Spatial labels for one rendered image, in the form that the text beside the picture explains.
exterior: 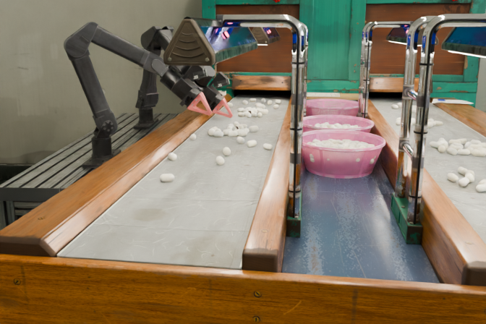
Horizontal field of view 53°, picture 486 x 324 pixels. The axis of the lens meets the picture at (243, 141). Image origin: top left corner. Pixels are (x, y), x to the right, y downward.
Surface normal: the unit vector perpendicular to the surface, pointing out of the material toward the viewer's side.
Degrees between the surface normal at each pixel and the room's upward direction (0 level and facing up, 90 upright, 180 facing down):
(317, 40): 90
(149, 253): 0
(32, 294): 90
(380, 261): 0
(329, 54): 90
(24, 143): 90
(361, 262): 0
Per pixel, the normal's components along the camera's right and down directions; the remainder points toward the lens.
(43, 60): -0.06, 0.23
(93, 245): 0.00, -0.97
